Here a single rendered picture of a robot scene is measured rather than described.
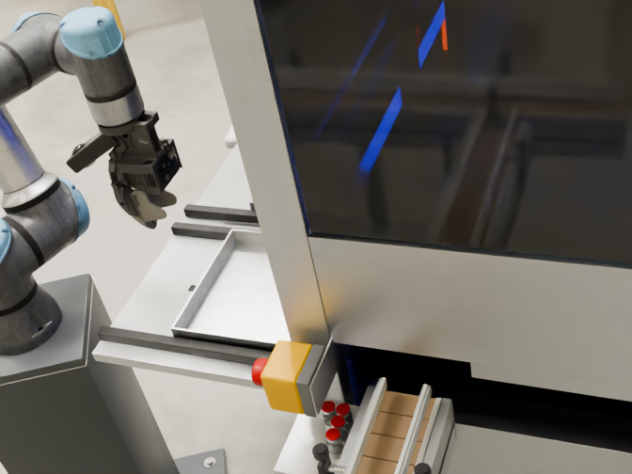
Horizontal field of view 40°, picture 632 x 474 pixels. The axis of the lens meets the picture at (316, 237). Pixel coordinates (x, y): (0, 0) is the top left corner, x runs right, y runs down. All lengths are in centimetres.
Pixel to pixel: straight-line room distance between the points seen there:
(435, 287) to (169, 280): 66
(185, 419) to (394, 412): 139
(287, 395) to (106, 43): 53
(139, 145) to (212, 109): 261
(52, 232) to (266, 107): 78
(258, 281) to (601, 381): 66
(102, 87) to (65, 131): 284
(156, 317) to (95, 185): 210
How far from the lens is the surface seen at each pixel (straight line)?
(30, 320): 174
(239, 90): 101
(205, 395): 262
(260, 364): 124
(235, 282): 158
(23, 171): 169
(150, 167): 128
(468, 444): 133
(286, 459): 130
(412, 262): 108
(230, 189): 181
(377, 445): 122
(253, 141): 104
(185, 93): 407
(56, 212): 170
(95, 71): 123
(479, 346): 116
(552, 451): 130
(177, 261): 167
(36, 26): 130
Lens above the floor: 191
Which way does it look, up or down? 39 degrees down
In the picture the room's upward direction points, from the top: 12 degrees counter-clockwise
